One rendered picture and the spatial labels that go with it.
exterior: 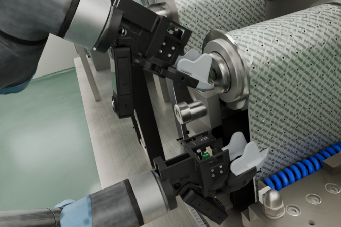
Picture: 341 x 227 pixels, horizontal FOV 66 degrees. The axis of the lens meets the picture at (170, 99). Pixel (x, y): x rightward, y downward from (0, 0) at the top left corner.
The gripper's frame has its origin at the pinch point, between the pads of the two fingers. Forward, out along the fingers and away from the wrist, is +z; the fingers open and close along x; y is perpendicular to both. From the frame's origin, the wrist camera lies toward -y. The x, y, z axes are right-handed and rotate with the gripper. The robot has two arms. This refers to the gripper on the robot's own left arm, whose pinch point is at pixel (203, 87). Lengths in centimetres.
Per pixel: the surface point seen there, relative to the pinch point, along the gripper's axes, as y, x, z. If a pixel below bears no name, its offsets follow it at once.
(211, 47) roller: 6.9, 1.2, -1.6
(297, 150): -3.4, -6.7, 22.4
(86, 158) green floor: -123, 191, 45
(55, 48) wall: -91, 550, 1
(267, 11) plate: 26.5, 26.2, 25.8
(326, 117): 5.0, -6.8, 24.8
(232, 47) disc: 7.9, -4.5, -1.5
